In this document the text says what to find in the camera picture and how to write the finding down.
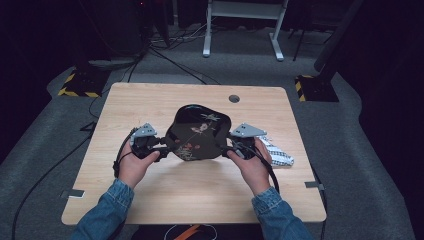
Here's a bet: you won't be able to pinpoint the black yellow striped stand base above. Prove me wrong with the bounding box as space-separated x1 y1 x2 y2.
294 74 340 103
57 68 111 99

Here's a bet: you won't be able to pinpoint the grey tape strip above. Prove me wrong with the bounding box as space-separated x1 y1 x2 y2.
61 188 86 200
304 181 326 192

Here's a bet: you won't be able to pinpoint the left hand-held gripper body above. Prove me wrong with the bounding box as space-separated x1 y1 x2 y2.
129 122 162 160

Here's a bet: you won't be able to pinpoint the person's right hand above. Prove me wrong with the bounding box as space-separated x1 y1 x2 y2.
227 137 273 196

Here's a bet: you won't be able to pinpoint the right hand-held gripper cable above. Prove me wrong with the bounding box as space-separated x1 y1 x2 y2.
233 141 281 195

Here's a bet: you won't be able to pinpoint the black tripod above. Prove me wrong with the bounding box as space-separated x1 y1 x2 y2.
292 28 334 63

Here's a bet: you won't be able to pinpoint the long black floor cable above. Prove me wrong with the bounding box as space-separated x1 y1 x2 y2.
11 121 98 240

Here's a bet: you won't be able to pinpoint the left hand-held gripper cable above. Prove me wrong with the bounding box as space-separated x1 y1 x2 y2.
112 127 139 179

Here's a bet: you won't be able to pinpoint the person's left hand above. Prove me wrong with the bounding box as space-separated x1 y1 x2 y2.
118 141 162 190

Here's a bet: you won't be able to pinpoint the white desk frame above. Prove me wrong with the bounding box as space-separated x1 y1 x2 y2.
202 0 290 63

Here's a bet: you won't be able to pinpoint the black floral lacquer plate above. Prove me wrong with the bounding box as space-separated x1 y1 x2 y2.
164 104 232 162

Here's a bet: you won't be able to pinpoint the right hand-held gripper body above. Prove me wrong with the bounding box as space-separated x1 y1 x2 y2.
229 122 268 161

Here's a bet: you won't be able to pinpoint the hand-held gripper cable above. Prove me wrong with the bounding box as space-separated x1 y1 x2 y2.
112 127 139 179
233 141 281 195

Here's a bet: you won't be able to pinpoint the orange strap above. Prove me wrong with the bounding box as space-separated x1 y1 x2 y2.
173 224 205 240

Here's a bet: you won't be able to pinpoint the white checked cloth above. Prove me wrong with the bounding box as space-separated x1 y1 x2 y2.
258 134 295 168

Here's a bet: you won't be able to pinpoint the dark cabinet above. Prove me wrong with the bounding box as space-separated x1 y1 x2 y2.
78 0 153 63

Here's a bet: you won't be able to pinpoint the black slanted pole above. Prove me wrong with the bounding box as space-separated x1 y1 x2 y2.
313 0 365 83

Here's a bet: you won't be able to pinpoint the black diagonal floor cable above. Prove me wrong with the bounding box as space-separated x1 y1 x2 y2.
149 47 222 86

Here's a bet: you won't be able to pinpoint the bundle of floor cables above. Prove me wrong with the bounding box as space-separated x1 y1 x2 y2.
149 21 216 49

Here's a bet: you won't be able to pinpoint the thin black cable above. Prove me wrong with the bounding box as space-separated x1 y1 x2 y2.
309 164 330 240

